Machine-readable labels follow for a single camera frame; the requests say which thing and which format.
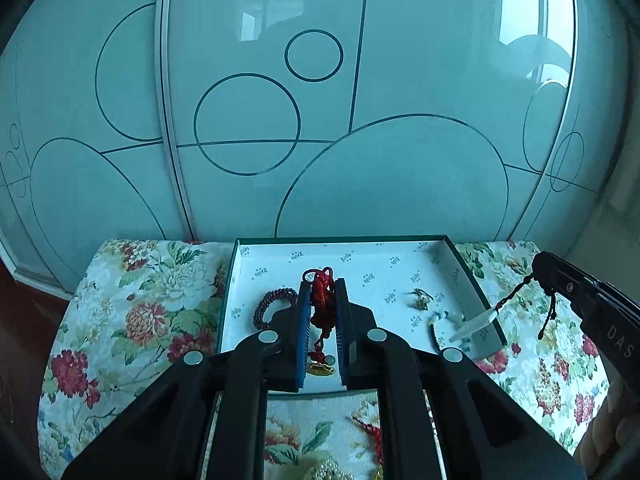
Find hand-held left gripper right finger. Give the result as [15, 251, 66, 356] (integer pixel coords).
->
[335, 278, 590, 480]

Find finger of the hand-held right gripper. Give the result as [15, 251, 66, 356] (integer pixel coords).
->
[531, 266, 598, 314]
[533, 251, 640, 314]

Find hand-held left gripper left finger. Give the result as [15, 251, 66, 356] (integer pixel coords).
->
[62, 279, 313, 480]

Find red knotted charm pendant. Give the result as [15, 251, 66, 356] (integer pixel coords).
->
[301, 266, 383, 456]

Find dark red bead bracelet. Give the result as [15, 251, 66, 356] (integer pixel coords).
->
[252, 286, 301, 333]

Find green shallow box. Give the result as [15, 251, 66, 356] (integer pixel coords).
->
[216, 235, 508, 401]

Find small metal ring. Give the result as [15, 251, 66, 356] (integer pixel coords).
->
[407, 287, 435, 310]

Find dark bead bracelet turquoise beads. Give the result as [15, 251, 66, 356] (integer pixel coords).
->
[426, 310, 473, 356]

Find white jade pendant with cord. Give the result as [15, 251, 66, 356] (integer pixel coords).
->
[449, 270, 560, 345]

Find person's right hand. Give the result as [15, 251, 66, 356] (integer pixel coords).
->
[572, 377, 640, 480]

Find frosted glass wardrobe door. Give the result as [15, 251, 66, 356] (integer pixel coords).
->
[0, 0, 196, 302]
[510, 0, 640, 263]
[159, 0, 576, 242]

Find floral printed cloth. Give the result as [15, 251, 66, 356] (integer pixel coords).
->
[37, 237, 621, 480]

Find white pearl necklace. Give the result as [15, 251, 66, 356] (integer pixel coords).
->
[272, 452, 373, 480]

